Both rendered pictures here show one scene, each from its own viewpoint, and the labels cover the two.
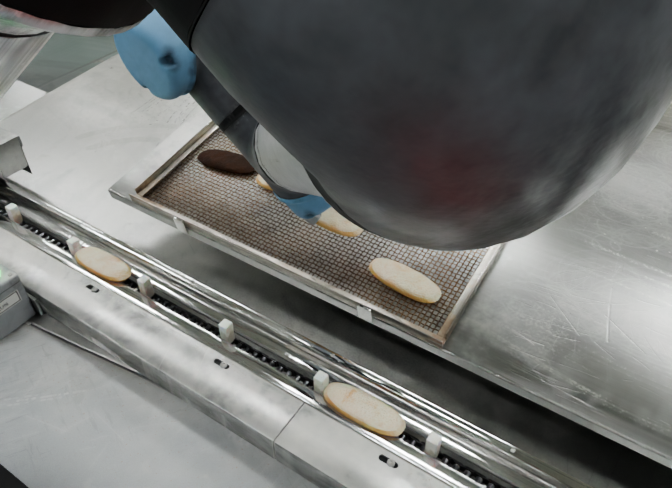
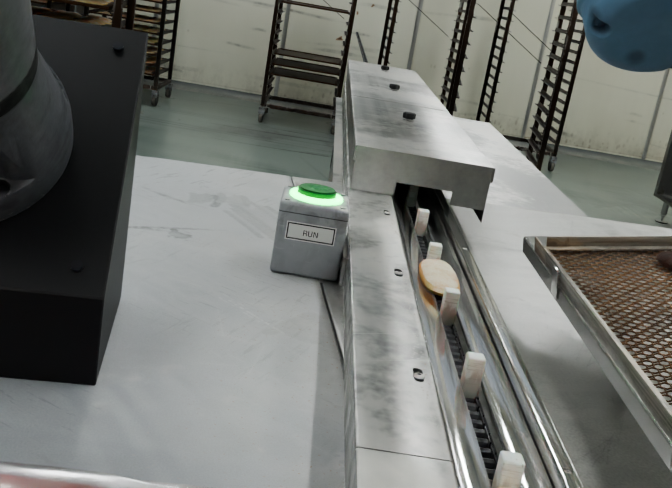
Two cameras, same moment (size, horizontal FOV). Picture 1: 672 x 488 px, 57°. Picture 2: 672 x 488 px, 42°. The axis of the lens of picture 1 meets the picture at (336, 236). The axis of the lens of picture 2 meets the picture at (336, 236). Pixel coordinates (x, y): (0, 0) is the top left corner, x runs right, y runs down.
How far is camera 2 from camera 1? 43 cm
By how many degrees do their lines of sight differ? 53
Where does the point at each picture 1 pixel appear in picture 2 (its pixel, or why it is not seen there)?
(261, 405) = (398, 422)
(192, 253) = (552, 349)
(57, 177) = (505, 248)
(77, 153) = not seen: hidden behind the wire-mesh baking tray
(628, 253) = not seen: outside the picture
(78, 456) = (201, 351)
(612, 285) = not seen: outside the picture
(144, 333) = (386, 313)
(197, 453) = (285, 433)
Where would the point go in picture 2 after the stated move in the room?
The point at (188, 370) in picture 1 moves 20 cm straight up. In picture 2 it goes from (377, 353) to (432, 75)
